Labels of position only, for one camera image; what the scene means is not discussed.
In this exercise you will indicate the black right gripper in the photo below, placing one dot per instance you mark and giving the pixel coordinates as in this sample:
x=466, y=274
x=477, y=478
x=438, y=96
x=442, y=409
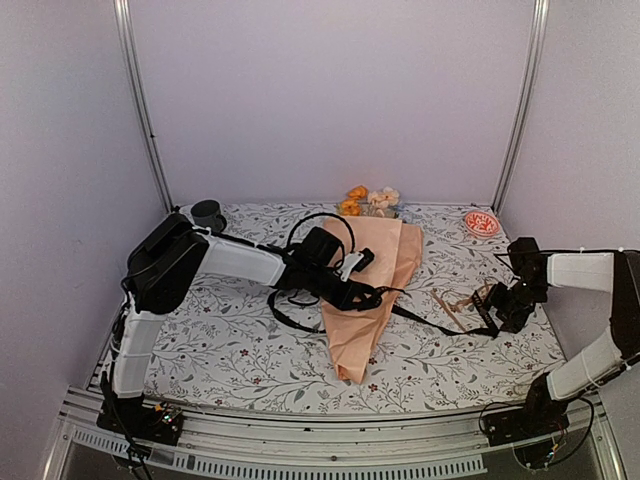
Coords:
x=515, y=323

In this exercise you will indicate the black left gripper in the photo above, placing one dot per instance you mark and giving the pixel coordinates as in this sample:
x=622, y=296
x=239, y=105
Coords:
x=346, y=299

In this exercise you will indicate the peach wrapping paper sheet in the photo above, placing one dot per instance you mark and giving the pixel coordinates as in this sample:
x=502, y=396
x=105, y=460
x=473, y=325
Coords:
x=398, y=252

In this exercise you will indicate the orange fake flower stem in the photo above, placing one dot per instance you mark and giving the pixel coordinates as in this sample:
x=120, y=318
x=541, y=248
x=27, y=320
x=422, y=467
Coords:
x=360, y=201

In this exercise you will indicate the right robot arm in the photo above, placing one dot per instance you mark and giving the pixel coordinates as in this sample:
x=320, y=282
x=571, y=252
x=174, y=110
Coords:
x=594, y=294

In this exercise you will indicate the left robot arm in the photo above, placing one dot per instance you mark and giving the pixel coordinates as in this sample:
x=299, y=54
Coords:
x=163, y=269

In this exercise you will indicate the tan ribbon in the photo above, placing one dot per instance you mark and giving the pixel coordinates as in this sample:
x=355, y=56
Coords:
x=457, y=306

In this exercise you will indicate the red patterned small dish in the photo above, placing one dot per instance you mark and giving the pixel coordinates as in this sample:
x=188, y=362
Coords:
x=482, y=224

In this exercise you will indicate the dark grey mug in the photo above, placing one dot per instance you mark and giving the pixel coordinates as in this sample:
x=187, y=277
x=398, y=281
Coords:
x=207, y=214

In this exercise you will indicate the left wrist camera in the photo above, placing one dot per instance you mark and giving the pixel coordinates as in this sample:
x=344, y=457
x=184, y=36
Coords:
x=355, y=262

